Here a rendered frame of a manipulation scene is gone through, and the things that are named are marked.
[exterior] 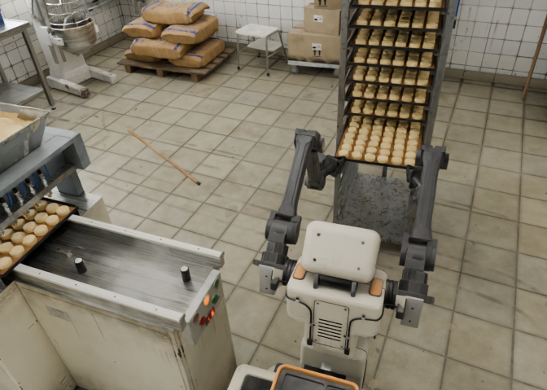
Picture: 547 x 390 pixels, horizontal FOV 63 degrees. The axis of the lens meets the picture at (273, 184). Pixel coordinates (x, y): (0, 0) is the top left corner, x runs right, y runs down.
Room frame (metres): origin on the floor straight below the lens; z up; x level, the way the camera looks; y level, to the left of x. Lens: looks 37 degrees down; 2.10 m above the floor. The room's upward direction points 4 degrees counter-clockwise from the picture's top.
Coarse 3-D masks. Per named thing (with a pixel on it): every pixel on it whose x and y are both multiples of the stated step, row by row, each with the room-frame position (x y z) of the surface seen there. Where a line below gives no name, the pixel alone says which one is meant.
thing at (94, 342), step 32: (96, 256) 1.26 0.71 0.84; (128, 256) 1.25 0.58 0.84; (160, 256) 1.24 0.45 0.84; (32, 288) 1.13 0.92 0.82; (128, 288) 1.09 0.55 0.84; (160, 288) 1.08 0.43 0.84; (192, 288) 1.07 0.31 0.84; (64, 320) 1.09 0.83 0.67; (96, 320) 1.02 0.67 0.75; (128, 320) 0.96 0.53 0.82; (224, 320) 1.17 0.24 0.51; (64, 352) 1.14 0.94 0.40; (96, 352) 1.06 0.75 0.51; (128, 352) 0.99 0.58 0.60; (160, 352) 0.92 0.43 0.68; (192, 352) 0.95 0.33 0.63; (224, 352) 1.13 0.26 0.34; (96, 384) 1.10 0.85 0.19; (128, 384) 1.02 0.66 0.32; (160, 384) 0.95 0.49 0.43; (192, 384) 0.91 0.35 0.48; (224, 384) 1.08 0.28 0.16
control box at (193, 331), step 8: (216, 272) 1.14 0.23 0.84; (208, 280) 1.10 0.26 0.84; (216, 280) 1.11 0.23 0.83; (200, 288) 1.07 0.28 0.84; (208, 288) 1.07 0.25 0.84; (216, 288) 1.10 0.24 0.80; (200, 296) 1.03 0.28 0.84; (192, 304) 1.00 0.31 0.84; (200, 304) 1.00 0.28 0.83; (208, 304) 1.04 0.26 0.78; (216, 304) 1.08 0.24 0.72; (192, 312) 0.97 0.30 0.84; (200, 312) 0.99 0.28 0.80; (208, 312) 1.03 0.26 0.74; (192, 320) 0.95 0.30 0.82; (200, 320) 0.98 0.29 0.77; (208, 320) 1.02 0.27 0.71; (192, 328) 0.94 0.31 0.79; (200, 328) 0.97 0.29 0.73; (192, 336) 0.93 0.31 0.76; (192, 344) 0.93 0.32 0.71
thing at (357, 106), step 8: (352, 104) 2.18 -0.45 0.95; (360, 104) 2.13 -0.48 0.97; (368, 104) 2.13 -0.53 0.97; (376, 104) 2.16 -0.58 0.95; (384, 104) 2.12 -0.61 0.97; (392, 104) 2.11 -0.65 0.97; (400, 104) 2.14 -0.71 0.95; (360, 112) 2.08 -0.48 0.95; (368, 112) 2.05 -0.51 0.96; (376, 112) 2.04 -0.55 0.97; (384, 112) 2.04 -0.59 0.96; (392, 112) 2.02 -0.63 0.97; (400, 112) 2.02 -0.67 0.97; (408, 112) 2.01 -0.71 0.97; (416, 112) 2.01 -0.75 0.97; (424, 112) 2.04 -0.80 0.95; (424, 120) 1.97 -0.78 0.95
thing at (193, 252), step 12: (72, 216) 1.44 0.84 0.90; (72, 228) 1.43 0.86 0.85; (84, 228) 1.40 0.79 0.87; (96, 228) 1.37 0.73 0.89; (108, 228) 1.35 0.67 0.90; (120, 228) 1.35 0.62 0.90; (120, 240) 1.33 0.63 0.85; (132, 240) 1.31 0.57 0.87; (144, 240) 1.28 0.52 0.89; (156, 240) 1.27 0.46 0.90; (168, 240) 1.26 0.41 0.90; (168, 252) 1.24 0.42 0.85; (180, 252) 1.22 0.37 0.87; (192, 252) 1.20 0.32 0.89; (204, 252) 1.18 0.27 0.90; (216, 252) 1.18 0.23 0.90; (216, 264) 1.16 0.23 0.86
